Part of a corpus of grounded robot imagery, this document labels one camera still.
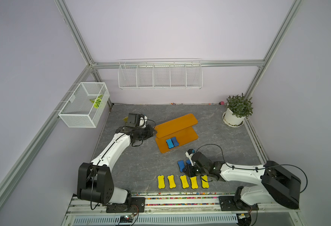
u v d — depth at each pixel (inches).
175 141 37.9
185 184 31.1
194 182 31.1
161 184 31.1
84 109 31.5
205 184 30.9
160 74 38.8
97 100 31.9
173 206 29.2
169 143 37.4
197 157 25.8
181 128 35.0
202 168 25.8
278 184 16.8
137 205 28.6
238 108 36.1
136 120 26.8
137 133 27.7
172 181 31.2
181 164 34.4
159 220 30.4
